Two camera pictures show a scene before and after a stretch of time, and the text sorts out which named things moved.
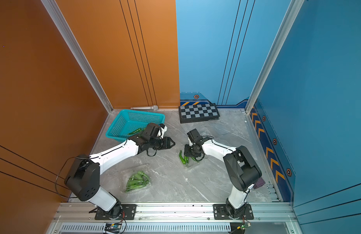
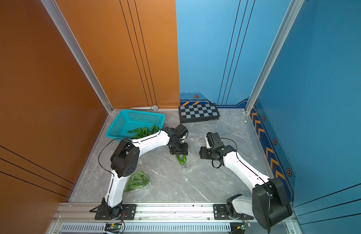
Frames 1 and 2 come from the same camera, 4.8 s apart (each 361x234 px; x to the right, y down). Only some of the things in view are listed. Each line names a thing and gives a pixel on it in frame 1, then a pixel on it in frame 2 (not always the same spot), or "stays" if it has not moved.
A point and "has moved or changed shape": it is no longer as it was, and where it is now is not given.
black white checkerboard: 198,112 stays
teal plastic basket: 129,120 stays
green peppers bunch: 185,160 has moved or changed shape
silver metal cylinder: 154,107 stays
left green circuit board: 114,227 stays
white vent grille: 150,228 stays
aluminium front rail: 176,213 stays
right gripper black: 187,152 -> 203,152
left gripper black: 167,143 -> 185,151
